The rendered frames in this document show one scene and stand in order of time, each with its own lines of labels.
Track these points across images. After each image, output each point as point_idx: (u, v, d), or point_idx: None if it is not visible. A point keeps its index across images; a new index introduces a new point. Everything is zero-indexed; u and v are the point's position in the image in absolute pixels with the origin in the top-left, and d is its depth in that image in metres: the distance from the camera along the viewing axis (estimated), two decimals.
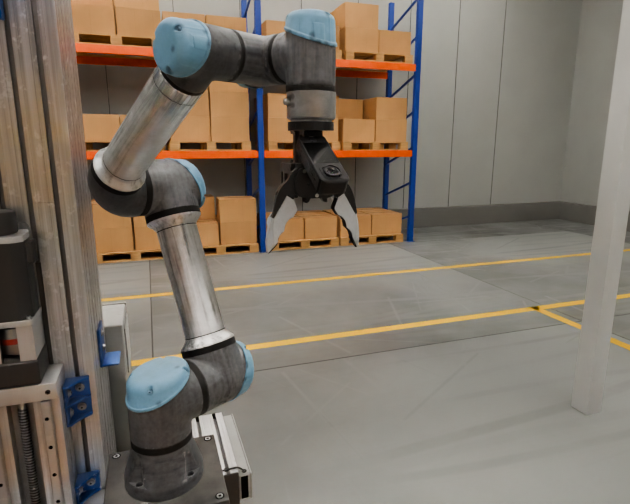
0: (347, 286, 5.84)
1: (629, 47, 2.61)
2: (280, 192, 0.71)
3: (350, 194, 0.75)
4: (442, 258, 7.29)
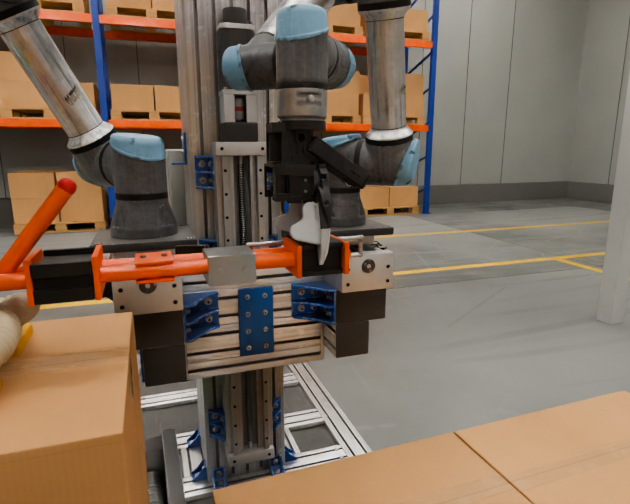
0: None
1: None
2: (330, 200, 0.69)
3: None
4: None
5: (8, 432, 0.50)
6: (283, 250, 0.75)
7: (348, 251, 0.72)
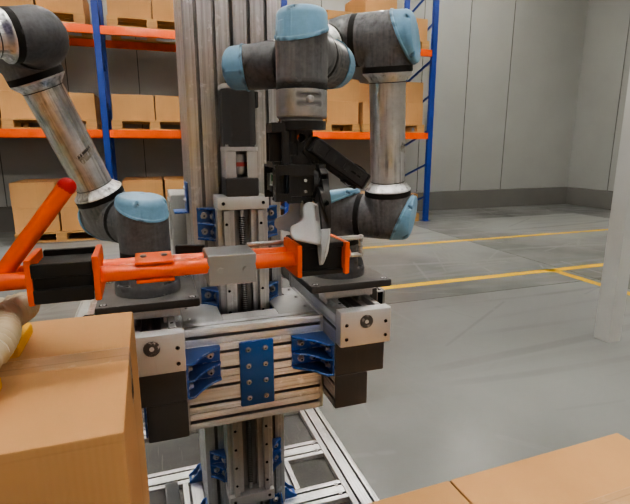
0: (373, 254, 6.21)
1: None
2: (330, 200, 0.69)
3: None
4: None
5: (8, 432, 0.50)
6: (283, 250, 0.75)
7: (348, 250, 0.72)
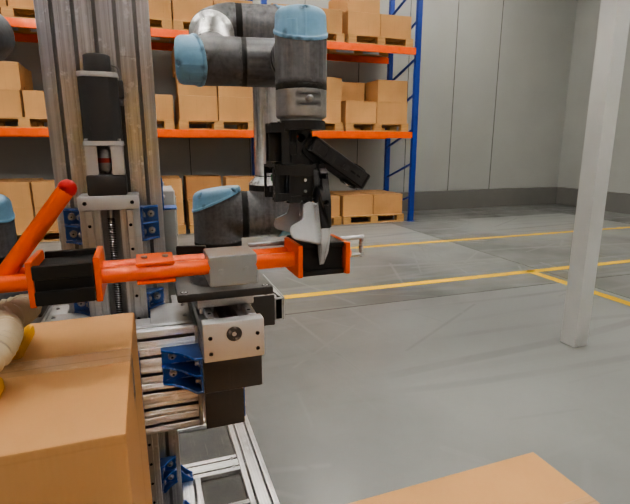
0: None
1: (610, 2, 2.87)
2: (330, 200, 0.69)
3: None
4: None
5: (11, 434, 0.50)
6: (284, 250, 0.75)
7: (349, 250, 0.73)
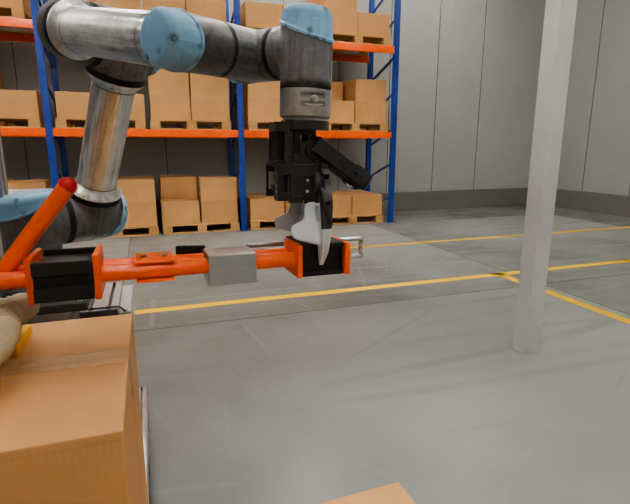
0: None
1: None
2: (331, 201, 0.69)
3: None
4: (418, 235, 7.43)
5: (7, 431, 0.50)
6: (284, 250, 0.75)
7: (348, 251, 0.73)
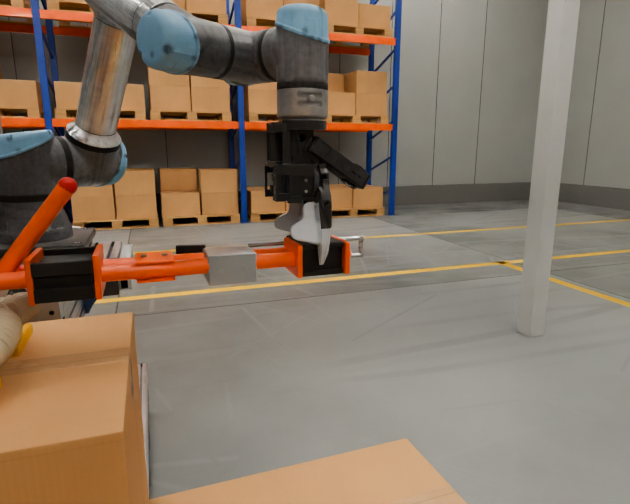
0: None
1: None
2: (330, 200, 0.69)
3: None
4: (420, 227, 7.39)
5: (8, 431, 0.50)
6: (284, 250, 0.75)
7: (348, 251, 0.73)
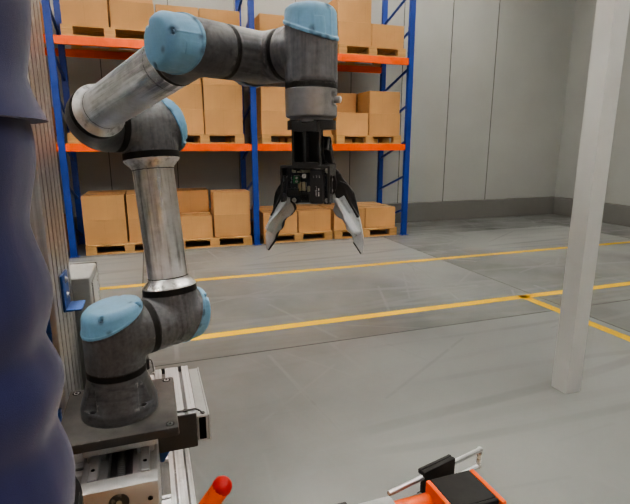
0: (338, 276, 5.89)
1: (604, 29, 2.66)
2: (351, 191, 0.73)
3: (279, 194, 0.75)
4: (434, 250, 7.34)
5: None
6: (429, 500, 0.69)
7: None
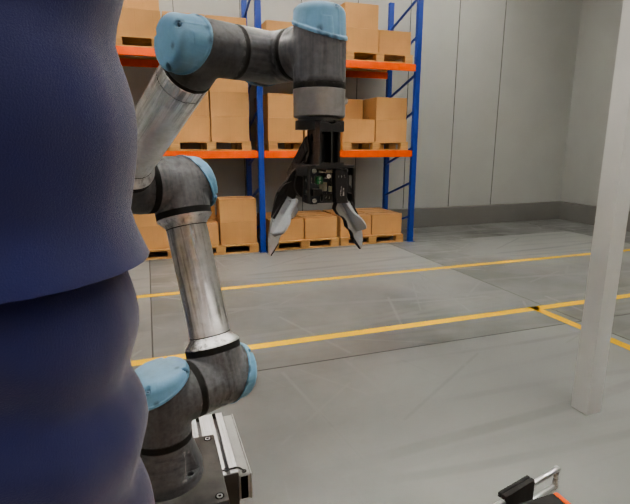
0: (347, 286, 5.84)
1: (628, 47, 2.62)
2: None
3: (278, 196, 0.72)
4: (442, 258, 7.29)
5: None
6: None
7: None
